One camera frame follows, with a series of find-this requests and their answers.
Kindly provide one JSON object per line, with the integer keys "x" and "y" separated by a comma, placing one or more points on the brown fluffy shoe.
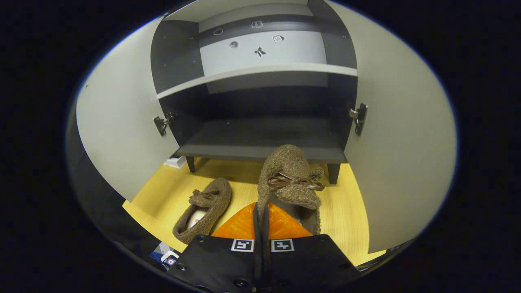
{"x": 215, "y": 199}
{"x": 285, "y": 162}

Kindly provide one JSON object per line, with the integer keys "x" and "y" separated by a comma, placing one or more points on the grey shoe cabinet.
{"x": 260, "y": 138}

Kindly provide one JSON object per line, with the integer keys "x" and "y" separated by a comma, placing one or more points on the blue white packet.
{"x": 156, "y": 253}

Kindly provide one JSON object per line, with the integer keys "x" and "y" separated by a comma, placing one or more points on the small white device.
{"x": 170, "y": 260}

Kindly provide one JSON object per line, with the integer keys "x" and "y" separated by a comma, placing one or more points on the small stack of books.
{"x": 176, "y": 162}

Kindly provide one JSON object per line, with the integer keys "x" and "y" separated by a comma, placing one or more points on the grey cabinet door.
{"x": 399, "y": 142}
{"x": 122, "y": 114}

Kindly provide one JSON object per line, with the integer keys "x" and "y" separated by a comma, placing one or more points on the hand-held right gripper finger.
{"x": 257, "y": 224}
{"x": 265, "y": 224}

